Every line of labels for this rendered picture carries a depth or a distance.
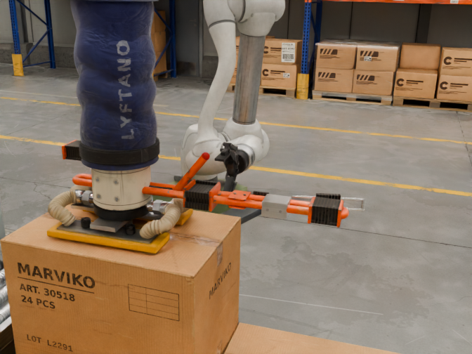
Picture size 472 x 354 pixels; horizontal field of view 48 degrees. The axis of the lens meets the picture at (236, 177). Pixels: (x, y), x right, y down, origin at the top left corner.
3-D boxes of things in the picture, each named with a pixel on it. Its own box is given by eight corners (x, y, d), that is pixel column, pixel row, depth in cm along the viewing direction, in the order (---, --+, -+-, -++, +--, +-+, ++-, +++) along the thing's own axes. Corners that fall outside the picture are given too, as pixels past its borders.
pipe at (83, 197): (49, 222, 154) (47, 204, 152) (94, 192, 177) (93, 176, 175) (159, 239, 145) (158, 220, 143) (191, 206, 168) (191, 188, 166)
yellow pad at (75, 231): (46, 237, 153) (44, 220, 152) (66, 223, 162) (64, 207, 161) (156, 254, 145) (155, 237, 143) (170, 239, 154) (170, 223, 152)
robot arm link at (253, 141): (260, 166, 187) (227, 175, 192) (270, 154, 201) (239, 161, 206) (251, 138, 185) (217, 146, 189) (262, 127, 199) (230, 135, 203)
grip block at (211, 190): (182, 208, 149) (181, 189, 147) (194, 197, 158) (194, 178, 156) (210, 213, 147) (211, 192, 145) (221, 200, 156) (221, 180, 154)
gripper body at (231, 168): (248, 149, 180) (241, 157, 172) (248, 173, 183) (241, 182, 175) (227, 147, 182) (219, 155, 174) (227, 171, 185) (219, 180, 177)
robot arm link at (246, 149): (254, 169, 188) (250, 175, 183) (230, 166, 190) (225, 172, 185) (255, 145, 185) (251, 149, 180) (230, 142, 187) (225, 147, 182)
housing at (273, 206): (260, 217, 145) (261, 201, 143) (266, 207, 151) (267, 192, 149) (286, 220, 143) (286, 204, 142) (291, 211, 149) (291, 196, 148)
